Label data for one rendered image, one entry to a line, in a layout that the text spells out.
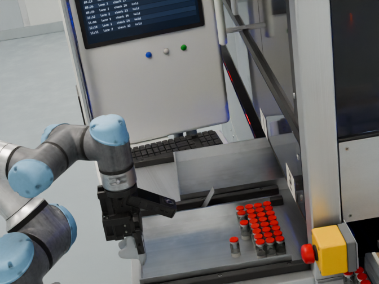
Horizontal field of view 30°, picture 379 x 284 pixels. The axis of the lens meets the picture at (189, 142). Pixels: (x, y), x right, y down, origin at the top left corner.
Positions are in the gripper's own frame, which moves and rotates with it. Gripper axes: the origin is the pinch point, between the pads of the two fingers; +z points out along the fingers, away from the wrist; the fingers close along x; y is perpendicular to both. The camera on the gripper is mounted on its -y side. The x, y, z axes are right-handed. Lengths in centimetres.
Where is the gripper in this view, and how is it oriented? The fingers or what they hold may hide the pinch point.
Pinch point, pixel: (144, 258)
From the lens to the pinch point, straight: 163.1
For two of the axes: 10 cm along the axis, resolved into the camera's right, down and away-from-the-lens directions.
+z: 1.3, 8.9, 4.3
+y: -9.9, 1.6, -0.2
